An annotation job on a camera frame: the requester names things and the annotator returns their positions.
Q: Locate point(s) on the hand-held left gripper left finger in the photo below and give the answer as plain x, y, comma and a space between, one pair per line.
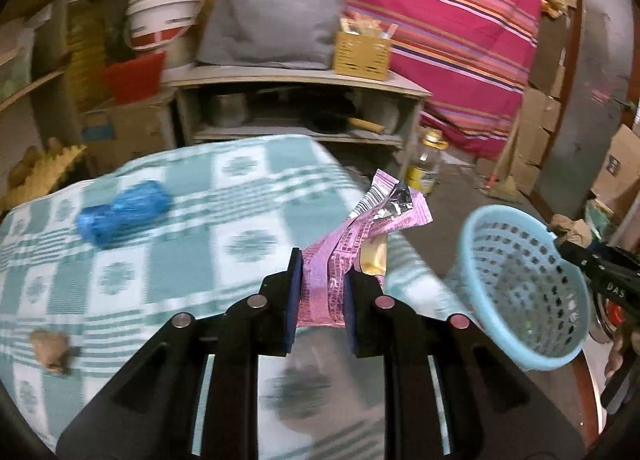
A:
292, 300

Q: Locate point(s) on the red plastic basket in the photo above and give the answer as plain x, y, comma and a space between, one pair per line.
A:
135, 78

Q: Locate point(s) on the pink foil wrapper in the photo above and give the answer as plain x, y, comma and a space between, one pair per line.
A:
345, 245

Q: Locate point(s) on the blue plastic bag roll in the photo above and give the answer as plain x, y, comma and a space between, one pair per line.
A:
125, 212

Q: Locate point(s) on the crumpled brown paper ball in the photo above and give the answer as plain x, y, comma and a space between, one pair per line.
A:
570, 230

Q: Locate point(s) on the wooden wall shelf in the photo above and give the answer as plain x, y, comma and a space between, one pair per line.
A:
30, 65

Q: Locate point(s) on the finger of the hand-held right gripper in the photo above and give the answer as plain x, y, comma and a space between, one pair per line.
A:
577, 255

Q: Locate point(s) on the small metal pot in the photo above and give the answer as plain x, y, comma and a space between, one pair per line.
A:
229, 110

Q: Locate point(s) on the white plastic bucket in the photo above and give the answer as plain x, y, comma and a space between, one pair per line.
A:
162, 15

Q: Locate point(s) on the stack of flattened cardboard boxes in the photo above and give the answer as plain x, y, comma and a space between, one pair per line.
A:
542, 110

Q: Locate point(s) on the green checkered tablecloth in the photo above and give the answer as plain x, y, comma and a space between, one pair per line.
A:
175, 250

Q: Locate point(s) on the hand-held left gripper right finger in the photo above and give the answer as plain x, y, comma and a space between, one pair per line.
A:
352, 310

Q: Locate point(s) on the cardboard box with dark label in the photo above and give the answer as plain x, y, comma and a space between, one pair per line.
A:
620, 165

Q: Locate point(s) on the person's right hand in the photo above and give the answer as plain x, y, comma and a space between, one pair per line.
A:
617, 355

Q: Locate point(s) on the brown cardboard box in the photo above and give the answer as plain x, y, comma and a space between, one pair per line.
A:
130, 133

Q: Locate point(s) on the yellow utensil basket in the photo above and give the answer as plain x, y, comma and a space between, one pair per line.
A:
362, 53

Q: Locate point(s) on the yellow egg carton tray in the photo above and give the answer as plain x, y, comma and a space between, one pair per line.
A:
42, 175

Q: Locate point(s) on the yellow oil bottle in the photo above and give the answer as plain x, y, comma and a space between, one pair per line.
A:
427, 165

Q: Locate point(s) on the grey pillow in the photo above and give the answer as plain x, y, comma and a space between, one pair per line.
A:
272, 20

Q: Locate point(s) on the light blue plastic basket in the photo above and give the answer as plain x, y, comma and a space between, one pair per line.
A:
520, 285

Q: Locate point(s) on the wooden side cabinet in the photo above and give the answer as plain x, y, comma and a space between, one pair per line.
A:
300, 85

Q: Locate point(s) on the pink striped blanket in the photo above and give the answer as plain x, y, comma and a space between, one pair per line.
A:
450, 30

